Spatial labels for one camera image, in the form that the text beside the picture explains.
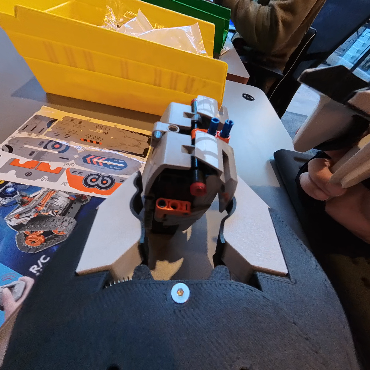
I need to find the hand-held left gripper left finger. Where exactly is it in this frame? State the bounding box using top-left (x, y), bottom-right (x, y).
top-left (77, 172), bottom-right (146, 279)

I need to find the yellow plastic bin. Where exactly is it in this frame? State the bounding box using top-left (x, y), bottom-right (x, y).
top-left (0, 0), bottom-right (229, 116)

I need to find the dark office chair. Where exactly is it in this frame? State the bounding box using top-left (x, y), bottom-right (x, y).
top-left (240, 26), bottom-right (318, 116)

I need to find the clear plastic bag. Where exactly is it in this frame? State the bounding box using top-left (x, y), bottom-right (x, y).
top-left (101, 0), bottom-right (209, 55)

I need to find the robot sticker sheet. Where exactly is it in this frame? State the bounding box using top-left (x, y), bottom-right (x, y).
top-left (0, 106), bottom-right (154, 197)

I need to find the blue instruction booklet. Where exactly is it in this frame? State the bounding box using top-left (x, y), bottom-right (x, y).
top-left (0, 179), bottom-right (102, 330)

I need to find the grey building block robot body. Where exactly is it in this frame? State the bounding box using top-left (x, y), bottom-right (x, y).
top-left (141, 96), bottom-right (237, 235)

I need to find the green plastic bin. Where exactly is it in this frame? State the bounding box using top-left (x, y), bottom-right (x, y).
top-left (139, 0), bottom-right (232, 58)

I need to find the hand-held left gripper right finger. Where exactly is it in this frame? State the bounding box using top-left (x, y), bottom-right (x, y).
top-left (218, 179), bottom-right (288, 278)

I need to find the person's right hand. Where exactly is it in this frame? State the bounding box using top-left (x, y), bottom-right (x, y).
top-left (300, 156), bottom-right (370, 243)

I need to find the grey desk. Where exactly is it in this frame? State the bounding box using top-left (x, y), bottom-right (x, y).
top-left (0, 26), bottom-right (301, 272)

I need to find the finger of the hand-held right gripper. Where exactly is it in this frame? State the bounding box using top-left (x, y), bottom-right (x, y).
top-left (330, 135), bottom-right (370, 189)
top-left (293, 90), bottom-right (370, 153)

